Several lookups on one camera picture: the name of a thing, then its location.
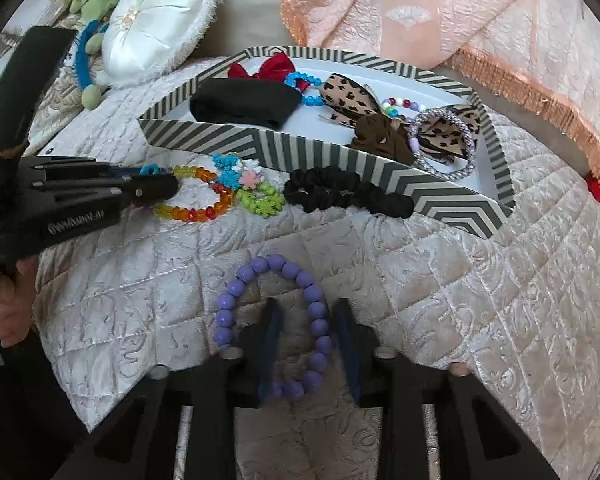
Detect white round satin pillow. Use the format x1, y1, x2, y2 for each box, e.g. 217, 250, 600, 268
101, 0, 221, 92

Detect purple bead bracelet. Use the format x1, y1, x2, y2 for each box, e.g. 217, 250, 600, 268
214, 254, 337, 402

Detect beige upholstered headboard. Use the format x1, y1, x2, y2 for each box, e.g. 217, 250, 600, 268
200, 0, 301, 61

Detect multicolour bead bracelet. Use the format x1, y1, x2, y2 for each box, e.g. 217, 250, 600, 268
380, 96, 427, 158

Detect striped cardboard box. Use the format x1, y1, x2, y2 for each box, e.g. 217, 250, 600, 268
137, 45, 517, 240

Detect blue bead bracelet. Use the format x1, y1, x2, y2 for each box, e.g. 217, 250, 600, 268
284, 71, 331, 108

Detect silver beaded hair tie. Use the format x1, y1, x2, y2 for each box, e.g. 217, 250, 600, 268
406, 106, 477, 179

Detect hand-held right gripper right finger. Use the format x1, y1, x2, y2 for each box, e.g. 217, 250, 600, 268
332, 297, 551, 480

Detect black scrunchie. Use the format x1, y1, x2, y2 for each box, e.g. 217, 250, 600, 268
283, 166, 416, 219

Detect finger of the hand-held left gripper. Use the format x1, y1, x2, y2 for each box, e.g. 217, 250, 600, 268
107, 173, 182, 208
92, 159, 146, 184

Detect plastic flower bracelet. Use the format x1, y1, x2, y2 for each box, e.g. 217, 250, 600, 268
212, 154, 287, 219

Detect orange crystal bead bracelet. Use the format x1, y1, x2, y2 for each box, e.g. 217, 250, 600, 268
152, 164, 233, 223

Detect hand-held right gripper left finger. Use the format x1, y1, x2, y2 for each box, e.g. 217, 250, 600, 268
55, 297, 287, 480

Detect peach fringed blanket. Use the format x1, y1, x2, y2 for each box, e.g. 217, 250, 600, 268
280, 0, 600, 201

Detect black cloth headband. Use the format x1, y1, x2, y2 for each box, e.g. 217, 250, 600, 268
189, 79, 303, 131

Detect red velvet bow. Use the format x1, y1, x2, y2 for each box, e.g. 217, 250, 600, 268
227, 51, 297, 83

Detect person's left hand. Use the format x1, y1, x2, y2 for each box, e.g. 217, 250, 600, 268
0, 255, 40, 347

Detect blue plush ring toy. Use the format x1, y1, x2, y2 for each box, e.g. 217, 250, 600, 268
75, 19, 113, 111

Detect brown scrunchie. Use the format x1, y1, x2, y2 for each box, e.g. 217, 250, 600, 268
351, 113, 415, 165

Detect leopard print ribbon bow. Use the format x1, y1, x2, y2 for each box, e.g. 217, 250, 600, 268
318, 73, 383, 128
420, 104, 482, 167

